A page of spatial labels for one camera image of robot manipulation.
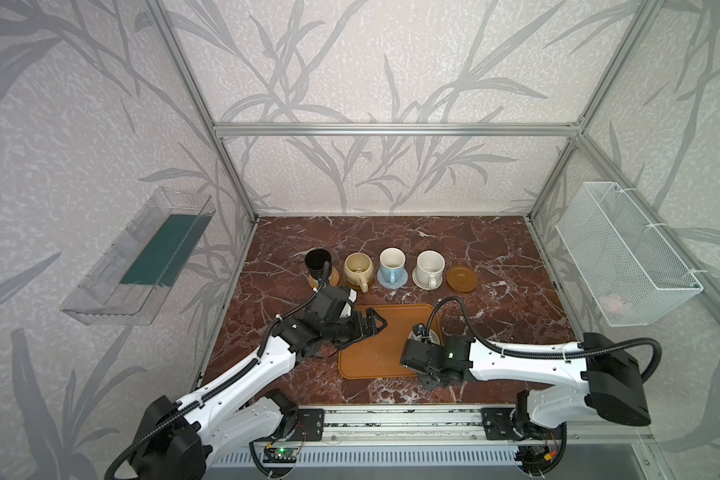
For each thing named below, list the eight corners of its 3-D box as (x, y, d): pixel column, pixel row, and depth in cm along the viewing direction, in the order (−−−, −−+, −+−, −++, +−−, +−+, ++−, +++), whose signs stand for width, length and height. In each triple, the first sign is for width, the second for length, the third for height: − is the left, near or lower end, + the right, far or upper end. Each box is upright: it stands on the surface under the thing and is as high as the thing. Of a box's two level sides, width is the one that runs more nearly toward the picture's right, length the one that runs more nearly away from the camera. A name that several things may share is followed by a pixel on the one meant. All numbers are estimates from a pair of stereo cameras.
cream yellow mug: (341, 293, 100) (337, 277, 93) (351, 266, 107) (349, 249, 100) (367, 299, 99) (366, 283, 91) (376, 272, 106) (376, 255, 98)
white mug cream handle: (417, 297, 99) (420, 280, 91) (414, 268, 107) (417, 250, 99) (442, 297, 99) (448, 280, 91) (438, 268, 107) (443, 250, 99)
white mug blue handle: (379, 293, 100) (379, 275, 92) (379, 266, 107) (379, 247, 99) (404, 293, 100) (406, 275, 92) (402, 266, 107) (404, 247, 99)
